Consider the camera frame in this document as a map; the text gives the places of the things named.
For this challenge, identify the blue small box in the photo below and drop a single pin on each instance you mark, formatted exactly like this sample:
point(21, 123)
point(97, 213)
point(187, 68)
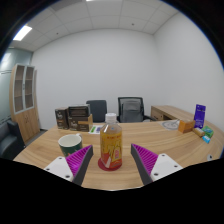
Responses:
point(206, 139)

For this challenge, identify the tall dark brown box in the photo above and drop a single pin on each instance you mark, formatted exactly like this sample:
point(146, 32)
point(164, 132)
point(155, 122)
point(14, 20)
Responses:
point(61, 118)

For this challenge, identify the green small box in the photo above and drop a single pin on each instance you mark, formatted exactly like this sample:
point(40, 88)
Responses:
point(208, 131)

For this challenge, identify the wooden side desk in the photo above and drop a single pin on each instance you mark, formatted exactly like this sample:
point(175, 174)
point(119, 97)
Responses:
point(166, 111)

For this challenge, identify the dark padded office chair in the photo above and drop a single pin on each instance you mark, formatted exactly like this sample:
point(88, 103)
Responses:
point(96, 110)

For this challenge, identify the purple standing box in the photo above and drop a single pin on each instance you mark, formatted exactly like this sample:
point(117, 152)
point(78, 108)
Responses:
point(200, 116)

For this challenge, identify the brown cardboard box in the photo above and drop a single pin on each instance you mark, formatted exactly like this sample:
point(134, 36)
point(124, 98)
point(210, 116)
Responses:
point(81, 124)

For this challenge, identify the black leather sofa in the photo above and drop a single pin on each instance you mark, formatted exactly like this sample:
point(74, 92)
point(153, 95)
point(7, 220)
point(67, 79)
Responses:
point(10, 140)

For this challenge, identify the white and green leaflet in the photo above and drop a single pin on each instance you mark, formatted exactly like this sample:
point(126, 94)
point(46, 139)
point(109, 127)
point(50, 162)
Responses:
point(96, 129)

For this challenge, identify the small round grey disc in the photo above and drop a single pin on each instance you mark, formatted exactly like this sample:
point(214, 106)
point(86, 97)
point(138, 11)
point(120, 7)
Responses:
point(210, 157)

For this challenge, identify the tan small box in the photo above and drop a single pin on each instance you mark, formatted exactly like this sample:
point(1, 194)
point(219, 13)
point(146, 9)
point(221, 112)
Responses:
point(198, 132)

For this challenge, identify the green and white mug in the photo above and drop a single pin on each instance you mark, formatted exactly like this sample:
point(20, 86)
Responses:
point(70, 145)

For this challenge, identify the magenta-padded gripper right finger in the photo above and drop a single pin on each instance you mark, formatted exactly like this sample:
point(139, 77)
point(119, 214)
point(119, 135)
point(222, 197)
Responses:
point(146, 160)

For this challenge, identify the small square ceiling light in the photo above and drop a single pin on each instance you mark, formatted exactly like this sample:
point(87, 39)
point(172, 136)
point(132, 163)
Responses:
point(22, 33)

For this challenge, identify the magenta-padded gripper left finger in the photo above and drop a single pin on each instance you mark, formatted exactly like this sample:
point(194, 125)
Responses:
point(76, 161)

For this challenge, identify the yellow tea bottle white cap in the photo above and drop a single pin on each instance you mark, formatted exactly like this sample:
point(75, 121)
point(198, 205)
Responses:
point(111, 146)

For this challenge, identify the black mesh office chair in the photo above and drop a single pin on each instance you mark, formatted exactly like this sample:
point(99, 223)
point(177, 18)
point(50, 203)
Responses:
point(131, 110)

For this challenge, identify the wooden shelf cabinet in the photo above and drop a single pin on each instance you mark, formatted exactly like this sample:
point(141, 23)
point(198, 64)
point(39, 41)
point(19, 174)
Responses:
point(25, 121)

